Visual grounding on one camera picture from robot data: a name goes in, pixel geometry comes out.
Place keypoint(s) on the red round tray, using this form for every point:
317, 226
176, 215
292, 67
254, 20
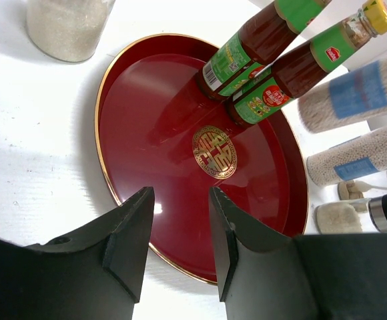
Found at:
154, 127

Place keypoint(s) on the blue label jar silver lid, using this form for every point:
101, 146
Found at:
356, 96

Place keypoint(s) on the black pump jar white powder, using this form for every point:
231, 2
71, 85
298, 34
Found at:
67, 30

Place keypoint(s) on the blue label peppercorn jar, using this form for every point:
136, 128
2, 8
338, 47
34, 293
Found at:
358, 157

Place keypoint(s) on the chrome top grinder jar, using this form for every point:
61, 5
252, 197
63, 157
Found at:
367, 215

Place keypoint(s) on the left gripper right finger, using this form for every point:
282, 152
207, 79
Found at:
263, 274

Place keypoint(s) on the black cap spice jar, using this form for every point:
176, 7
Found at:
355, 189

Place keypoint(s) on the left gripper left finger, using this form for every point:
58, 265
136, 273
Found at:
93, 272

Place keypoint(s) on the sauce bottle yellow cap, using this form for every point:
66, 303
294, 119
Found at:
296, 72
258, 42

